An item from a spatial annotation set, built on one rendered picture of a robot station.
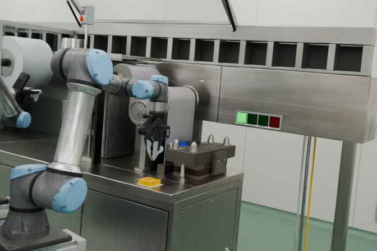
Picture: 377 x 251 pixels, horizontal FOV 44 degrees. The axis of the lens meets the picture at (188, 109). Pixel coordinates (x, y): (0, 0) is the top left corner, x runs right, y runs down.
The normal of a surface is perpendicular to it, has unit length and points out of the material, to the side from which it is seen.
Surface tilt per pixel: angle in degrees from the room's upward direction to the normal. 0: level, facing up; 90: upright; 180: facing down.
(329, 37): 90
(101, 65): 83
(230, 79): 90
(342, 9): 90
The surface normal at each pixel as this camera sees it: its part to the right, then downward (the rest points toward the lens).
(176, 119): 0.84, 0.11
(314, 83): -0.55, 0.03
